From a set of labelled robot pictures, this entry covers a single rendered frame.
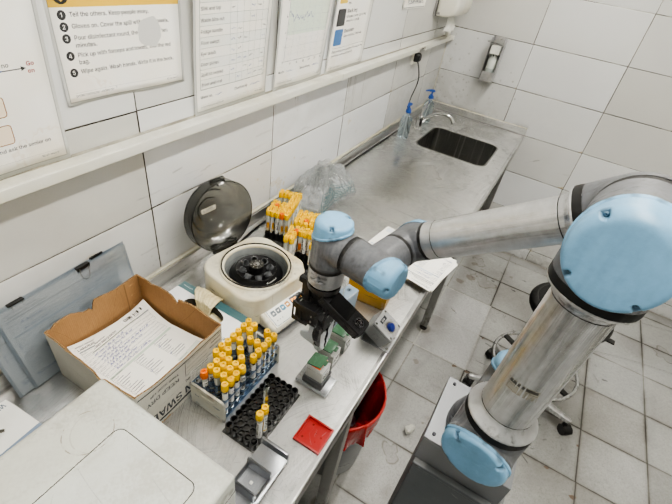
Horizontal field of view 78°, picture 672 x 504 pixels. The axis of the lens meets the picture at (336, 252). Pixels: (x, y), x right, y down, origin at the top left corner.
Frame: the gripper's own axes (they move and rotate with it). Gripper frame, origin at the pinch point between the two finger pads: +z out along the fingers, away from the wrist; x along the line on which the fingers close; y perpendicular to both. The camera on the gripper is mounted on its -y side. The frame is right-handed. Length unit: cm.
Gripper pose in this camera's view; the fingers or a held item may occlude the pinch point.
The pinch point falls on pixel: (322, 347)
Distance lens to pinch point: 100.4
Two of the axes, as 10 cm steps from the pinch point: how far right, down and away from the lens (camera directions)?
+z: -1.4, 7.8, 6.1
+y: -8.6, -4.0, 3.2
